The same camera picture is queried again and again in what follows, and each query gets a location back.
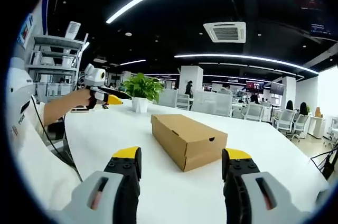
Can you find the brown cardboard shoe box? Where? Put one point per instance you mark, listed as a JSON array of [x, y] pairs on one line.
[[185, 134]]

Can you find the white low cabinet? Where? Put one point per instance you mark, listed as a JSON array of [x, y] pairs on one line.
[[317, 126]]

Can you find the wall poster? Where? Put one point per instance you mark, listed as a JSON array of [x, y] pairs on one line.
[[26, 31]]

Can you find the dark wall monitor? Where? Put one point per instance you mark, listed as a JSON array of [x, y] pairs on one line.
[[277, 88]]

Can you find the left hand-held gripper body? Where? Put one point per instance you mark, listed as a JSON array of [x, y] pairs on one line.
[[95, 76]]

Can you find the white ribbed container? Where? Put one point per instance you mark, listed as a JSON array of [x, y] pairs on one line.
[[72, 30]]

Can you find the grey storage shelf unit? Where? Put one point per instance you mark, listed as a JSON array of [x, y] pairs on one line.
[[52, 63]]

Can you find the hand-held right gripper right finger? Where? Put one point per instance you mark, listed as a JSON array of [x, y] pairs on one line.
[[264, 197]]

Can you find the person's left hand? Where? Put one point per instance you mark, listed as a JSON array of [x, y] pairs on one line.
[[82, 98]]

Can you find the dark hanging screen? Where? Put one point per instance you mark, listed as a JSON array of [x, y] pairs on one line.
[[314, 4]]

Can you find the white worn chest device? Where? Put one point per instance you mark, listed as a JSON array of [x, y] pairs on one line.
[[19, 81]]

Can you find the white ceiling air conditioner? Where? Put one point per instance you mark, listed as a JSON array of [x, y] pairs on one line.
[[225, 32]]

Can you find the person's white shirt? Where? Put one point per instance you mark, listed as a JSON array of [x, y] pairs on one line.
[[34, 160]]

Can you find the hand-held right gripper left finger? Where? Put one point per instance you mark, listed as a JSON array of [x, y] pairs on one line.
[[105, 195]]

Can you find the row of white office chairs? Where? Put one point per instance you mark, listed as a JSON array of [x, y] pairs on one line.
[[211, 103]]

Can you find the black tripod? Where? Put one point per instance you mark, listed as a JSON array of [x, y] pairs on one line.
[[328, 162]]

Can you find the green potted plant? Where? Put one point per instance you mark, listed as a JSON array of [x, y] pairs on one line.
[[142, 89]]

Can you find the red wall screen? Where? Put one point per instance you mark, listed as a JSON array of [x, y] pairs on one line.
[[254, 87]]

